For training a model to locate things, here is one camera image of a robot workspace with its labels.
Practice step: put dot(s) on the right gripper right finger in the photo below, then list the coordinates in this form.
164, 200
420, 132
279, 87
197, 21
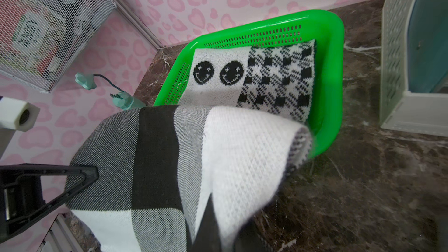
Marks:
250, 240

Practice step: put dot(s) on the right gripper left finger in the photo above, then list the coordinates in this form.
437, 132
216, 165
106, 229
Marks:
208, 238

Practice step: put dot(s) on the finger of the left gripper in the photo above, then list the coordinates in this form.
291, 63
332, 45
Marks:
22, 201

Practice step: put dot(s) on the black white checkered scarf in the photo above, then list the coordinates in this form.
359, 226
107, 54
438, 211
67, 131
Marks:
158, 167

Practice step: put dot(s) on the smiley houndstooth knit scarf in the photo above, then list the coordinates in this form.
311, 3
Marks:
277, 80

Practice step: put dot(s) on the green plastic basket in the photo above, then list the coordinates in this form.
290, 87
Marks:
323, 26

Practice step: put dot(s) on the white desk file organizer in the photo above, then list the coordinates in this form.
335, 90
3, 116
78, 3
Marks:
400, 108

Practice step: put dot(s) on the teal file folder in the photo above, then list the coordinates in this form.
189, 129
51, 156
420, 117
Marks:
428, 46

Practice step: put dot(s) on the white mesh wall basket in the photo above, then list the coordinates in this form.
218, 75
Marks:
82, 20

